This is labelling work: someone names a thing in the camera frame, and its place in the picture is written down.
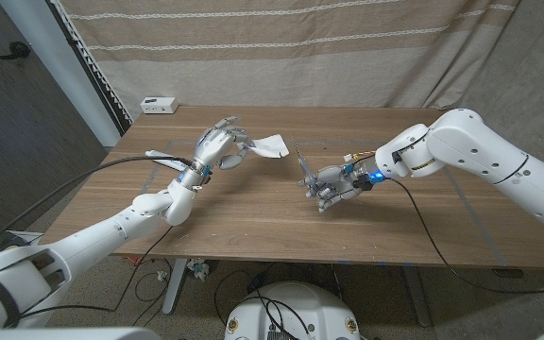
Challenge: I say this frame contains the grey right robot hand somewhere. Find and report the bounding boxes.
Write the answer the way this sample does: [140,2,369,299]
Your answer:
[304,154,389,213]

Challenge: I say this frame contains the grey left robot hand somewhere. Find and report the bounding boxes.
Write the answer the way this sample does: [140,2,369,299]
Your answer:
[176,115,256,190]

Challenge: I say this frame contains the scissors with beige handles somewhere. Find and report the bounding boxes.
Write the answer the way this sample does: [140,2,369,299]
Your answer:
[292,135,319,188]

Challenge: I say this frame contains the white paper tissue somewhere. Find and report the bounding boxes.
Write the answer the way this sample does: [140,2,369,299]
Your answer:
[247,134,291,160]

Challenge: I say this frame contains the white toothpaste tube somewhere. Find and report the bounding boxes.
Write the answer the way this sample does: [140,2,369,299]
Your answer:
[144,149,186,172]

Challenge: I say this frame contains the white power strip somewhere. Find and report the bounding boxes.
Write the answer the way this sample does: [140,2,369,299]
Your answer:
[140,96,179,115]

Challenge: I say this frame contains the beige striped curtain backdrop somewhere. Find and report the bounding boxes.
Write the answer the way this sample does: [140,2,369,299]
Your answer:
[58,0,522,122]

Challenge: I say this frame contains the crumpled blue white scrap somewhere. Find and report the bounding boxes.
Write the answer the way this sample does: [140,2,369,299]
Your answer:
[186,258,211,281]

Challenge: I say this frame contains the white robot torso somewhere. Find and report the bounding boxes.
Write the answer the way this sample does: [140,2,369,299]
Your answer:
[224,281,362,340]

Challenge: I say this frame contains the grey metal table leg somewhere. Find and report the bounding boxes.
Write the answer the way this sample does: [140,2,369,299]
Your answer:
[161,258,189,316]
[401,265,433,328]

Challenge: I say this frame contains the black strip with zigzag trim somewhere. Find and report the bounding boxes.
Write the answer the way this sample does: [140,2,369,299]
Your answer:
[44,0,134,137]

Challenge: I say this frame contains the dark grey door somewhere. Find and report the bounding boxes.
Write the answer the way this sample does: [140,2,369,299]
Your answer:
[0,0,109,233]

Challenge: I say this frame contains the white robot chest panel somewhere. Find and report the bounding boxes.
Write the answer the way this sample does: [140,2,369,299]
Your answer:
[0,327,162,340]

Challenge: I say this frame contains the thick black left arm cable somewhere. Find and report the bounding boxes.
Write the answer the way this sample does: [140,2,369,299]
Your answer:
[0,155,194,261]

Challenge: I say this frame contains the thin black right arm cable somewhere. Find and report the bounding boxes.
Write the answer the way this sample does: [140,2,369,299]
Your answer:
[387,177,544,295]

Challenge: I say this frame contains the thin left wrist cable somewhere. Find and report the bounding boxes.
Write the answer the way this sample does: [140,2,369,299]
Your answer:
[16,225,174,318]

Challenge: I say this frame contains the black torso cable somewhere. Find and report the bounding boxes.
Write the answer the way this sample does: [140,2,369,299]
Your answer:
[257,296,312,340]

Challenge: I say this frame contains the black floor cable loop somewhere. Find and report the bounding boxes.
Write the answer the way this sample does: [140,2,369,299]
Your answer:
[133,257,172,303]

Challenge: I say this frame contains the black door handle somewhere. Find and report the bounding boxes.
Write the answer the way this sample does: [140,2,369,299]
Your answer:
[0,41,31,61]

